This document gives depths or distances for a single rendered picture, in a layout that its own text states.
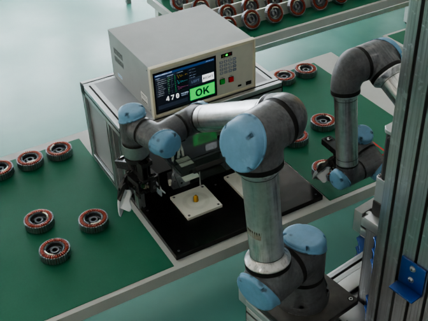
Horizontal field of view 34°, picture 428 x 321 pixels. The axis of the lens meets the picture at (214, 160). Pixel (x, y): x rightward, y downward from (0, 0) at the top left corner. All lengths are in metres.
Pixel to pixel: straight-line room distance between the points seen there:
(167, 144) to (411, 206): 0.62
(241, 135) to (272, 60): 3.83
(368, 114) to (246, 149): 1.84
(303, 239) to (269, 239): 0.18
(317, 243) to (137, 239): 0.97
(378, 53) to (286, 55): 3.11
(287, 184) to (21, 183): 1.09
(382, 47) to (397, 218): 0.75
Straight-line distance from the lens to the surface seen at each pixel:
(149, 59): 2.53
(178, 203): 2.68
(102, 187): 2.86
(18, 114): 4.91
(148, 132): 1.83
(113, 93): 2.74
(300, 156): 2.96
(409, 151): 1.61
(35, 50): 5.72
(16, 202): 2.88
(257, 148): 1.47
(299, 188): 2.76
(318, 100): 3.35
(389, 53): 2.31
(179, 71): 2.52
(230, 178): 2.79
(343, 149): 2.35
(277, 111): 1.52
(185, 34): 2.69
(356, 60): 2.24
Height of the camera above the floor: 2.49
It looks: 36 degrees down
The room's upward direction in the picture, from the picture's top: 2 degrees counter-clockwise
